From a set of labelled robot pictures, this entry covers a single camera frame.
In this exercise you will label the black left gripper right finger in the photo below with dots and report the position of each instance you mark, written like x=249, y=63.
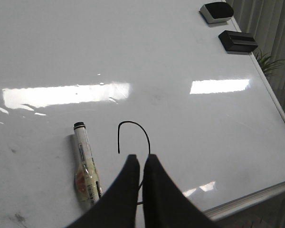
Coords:
x=164, y=205

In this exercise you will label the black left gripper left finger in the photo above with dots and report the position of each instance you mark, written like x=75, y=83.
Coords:
x=117, y=207

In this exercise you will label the black whiteboard marker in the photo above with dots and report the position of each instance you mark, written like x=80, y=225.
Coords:
x=86, y=177

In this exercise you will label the white whiteboard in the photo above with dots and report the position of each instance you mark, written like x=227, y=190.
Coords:
x=139, y=73

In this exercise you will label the green potted plant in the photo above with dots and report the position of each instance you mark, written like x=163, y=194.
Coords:
x=267, y=65

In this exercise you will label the grey black board eraser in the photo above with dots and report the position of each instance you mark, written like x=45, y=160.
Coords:
x=216, y=12

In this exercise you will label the aluminium whiteboard frame rail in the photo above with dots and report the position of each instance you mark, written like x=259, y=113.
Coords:
x=254, y=152

